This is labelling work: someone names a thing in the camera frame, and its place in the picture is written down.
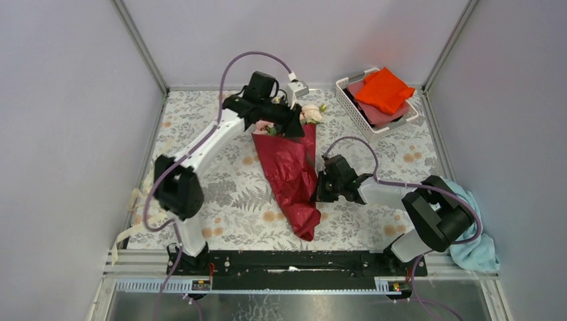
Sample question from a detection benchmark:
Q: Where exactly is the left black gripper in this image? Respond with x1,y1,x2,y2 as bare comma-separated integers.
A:
258,96,305,138

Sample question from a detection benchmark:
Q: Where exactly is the dark red wrapping paper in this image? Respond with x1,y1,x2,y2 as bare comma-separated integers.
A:
252,124,321,241

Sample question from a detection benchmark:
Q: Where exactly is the white plastic basket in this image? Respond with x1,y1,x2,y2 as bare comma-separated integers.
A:
335,68,421,142

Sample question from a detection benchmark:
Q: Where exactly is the floral tablecloth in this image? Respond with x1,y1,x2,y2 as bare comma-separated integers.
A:
128,88,457,253

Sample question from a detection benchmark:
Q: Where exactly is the pink fake flower stem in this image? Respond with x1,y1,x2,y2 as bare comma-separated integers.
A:
253,120,279,136

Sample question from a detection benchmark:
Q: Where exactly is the light blue towel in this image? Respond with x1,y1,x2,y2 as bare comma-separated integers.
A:
444,179,501,273

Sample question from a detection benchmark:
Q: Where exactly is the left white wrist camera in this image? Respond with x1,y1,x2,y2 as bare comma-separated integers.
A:
284,80,310,109

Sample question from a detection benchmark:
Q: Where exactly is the aluminium frame rail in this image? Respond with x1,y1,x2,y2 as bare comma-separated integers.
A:
104,246,498,294

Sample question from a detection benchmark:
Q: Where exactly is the orange cloth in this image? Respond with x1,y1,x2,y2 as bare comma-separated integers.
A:
354,68,415,115

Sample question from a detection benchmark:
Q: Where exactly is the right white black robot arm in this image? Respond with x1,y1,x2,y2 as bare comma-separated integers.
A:
312,155,479,276

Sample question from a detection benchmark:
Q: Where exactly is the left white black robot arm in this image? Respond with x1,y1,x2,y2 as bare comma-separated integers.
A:
153,72,309,275

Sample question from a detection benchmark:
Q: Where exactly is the pink cloth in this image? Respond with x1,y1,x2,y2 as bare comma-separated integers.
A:
344,81,410,128

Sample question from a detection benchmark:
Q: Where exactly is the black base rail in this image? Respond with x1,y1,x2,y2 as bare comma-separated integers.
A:
166,246,428,291

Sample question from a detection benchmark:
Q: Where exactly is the cream ribbon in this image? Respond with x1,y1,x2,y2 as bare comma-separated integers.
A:
107,136,177,265

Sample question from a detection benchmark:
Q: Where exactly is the white fake rose stem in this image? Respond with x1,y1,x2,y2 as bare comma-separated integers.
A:
300,104,327,124

